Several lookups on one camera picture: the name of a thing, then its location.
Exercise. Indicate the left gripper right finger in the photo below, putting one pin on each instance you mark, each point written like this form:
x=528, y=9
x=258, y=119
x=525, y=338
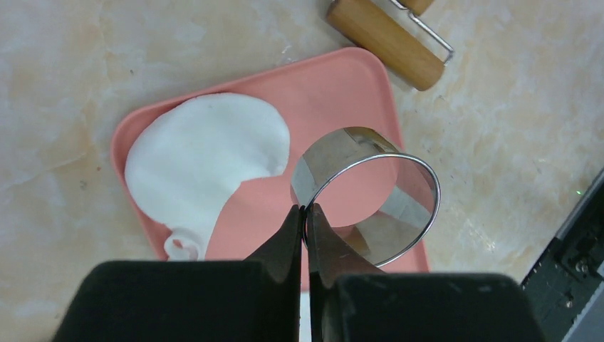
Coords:
x=353, y=300

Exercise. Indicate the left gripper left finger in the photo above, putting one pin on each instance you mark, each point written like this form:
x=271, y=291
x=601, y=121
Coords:
x=255, y=299

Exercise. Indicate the white dough ball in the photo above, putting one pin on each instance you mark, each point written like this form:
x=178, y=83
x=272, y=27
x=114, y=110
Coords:
x=184, y=167

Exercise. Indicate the wooden rolling pin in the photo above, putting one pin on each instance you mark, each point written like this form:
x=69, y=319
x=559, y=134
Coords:
x=368, y=26

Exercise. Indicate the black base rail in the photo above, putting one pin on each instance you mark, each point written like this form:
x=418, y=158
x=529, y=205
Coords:
x=565, y=285

